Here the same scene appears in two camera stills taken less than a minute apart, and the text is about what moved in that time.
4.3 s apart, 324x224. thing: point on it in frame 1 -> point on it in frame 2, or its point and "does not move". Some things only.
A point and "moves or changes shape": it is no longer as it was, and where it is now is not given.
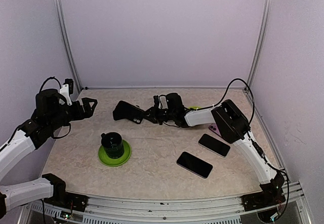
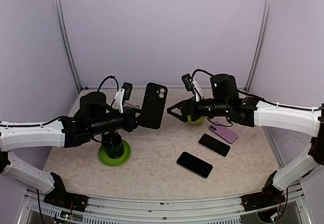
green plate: [115, 162] does not move
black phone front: [194, 164] does not move
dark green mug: [113, 144] does not move
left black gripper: [87, 112] -> [131, 122]
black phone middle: [214, 145] does not move
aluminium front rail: [292, 206] does not move
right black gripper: [154, 115] -> [185, 105]
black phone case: [124, 110] moves or changes shape
